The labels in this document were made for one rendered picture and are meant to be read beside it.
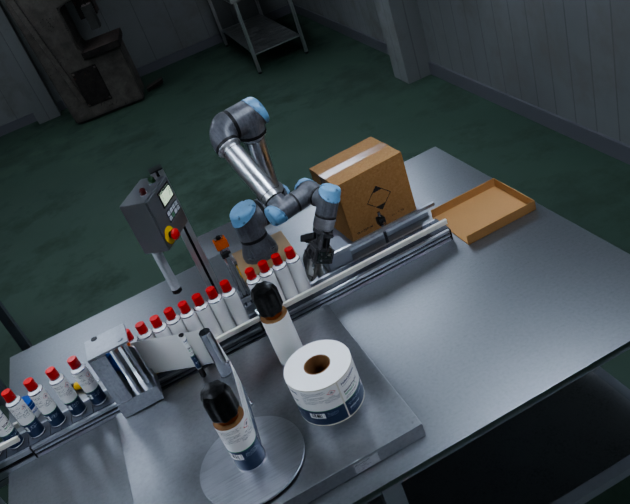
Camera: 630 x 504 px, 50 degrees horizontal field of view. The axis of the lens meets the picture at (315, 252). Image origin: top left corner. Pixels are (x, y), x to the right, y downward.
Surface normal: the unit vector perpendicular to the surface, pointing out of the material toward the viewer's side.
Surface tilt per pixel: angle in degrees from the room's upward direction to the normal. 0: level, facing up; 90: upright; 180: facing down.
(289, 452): 0
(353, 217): 90
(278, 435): 0
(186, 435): 0
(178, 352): 90
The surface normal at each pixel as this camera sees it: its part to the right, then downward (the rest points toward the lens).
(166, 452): -0.30, -0.79
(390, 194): 0.43, 0.39
